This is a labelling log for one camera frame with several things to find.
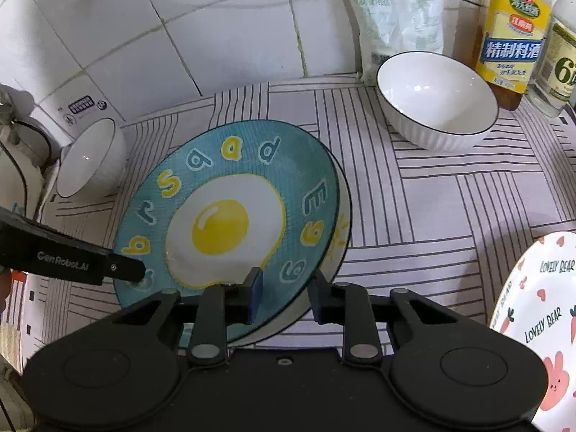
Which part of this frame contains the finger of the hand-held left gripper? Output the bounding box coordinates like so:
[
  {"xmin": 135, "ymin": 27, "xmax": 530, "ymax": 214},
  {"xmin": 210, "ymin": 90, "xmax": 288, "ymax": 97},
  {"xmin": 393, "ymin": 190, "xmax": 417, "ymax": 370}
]
[{"xmin": 103, "ymin": 247, "xmax": 147, "ymax": 285}]

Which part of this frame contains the yellow label cooking wine bottle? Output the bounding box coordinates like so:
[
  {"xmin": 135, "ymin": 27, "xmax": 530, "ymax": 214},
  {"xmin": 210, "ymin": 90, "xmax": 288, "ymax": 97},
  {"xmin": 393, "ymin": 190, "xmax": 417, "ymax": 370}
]
[{"xmin": 470, "ymin": 0, "xmax": 553, "ymax": 111}]

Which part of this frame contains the white bear print plate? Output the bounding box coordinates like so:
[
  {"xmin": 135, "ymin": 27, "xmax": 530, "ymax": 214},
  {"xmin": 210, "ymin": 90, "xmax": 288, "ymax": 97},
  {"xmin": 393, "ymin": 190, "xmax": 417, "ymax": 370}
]
[{"xmin": 488, "ymin": 230, "xmax": 576, "ymax": 432}]

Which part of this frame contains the white ribbed bowl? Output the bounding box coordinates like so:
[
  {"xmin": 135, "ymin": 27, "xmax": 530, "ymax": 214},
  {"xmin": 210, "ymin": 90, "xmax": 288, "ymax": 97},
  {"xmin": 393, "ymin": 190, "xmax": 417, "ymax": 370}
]
[
  {"xmin": 55, "ymin": 117, "xmax": 128, "ymax": 198},
  {"xmin": 375, "ymin": 51, "xmax": 500, "ymax": 153}
]

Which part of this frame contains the blue fried egg print plate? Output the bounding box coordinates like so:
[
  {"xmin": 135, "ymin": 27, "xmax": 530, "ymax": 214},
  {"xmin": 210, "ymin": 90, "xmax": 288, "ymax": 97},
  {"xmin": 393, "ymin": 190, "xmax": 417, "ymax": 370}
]
[{"xmin": 113, "ymin": 119, "xmax": 339, "ymax": 347}]

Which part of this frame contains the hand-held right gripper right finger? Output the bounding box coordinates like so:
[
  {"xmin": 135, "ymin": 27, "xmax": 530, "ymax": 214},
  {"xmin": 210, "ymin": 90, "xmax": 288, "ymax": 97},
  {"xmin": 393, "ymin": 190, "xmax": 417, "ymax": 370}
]
[{"xmin": 310, "ymin": 270, "xmax": 456, "ymax": 366}]

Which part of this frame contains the white plate with yellow print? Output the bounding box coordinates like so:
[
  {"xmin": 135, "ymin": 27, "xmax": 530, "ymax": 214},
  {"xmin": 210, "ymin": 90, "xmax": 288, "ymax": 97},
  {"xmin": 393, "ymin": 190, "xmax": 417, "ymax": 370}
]
[{"xmin": 229, "ymin": 148, "xmax": 352, "ymax": 347}]

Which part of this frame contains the white kitchen appliance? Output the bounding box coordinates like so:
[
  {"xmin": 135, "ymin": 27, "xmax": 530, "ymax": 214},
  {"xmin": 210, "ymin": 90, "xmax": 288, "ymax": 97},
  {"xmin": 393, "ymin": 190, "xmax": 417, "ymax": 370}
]
[{"xmin": 0, "ymin": 83, "xmax": 60, "ymax": 226}]

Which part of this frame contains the white plastic bag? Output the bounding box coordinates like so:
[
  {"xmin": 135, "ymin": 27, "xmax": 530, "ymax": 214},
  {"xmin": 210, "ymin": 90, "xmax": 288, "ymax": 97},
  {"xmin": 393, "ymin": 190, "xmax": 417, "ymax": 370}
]
[{"xmin": 344, "ymin": 0, "xmax": 446, "ymax": 84}]

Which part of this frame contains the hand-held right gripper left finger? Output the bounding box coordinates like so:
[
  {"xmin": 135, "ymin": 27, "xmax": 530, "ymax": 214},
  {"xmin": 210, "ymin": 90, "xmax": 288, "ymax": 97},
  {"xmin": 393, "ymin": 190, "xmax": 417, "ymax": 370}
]
[{"xmin": 111, "ymin": 266, "xmax": 264, "ymax": 368}]

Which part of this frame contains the clear vinegar bottle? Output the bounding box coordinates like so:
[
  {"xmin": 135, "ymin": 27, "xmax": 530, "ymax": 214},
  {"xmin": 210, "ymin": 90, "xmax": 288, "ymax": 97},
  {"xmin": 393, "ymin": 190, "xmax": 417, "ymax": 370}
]
[{"xmin": 526, "ymin": 0, "xmax": 576, "ymax": 118}]

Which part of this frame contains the striped counter mat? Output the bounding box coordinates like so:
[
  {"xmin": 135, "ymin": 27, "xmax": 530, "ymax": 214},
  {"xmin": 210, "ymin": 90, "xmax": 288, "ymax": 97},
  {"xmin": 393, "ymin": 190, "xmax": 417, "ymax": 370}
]
[{"xmin": 22, "ymin": 74, "xmax": 576, "ymax": 370}]

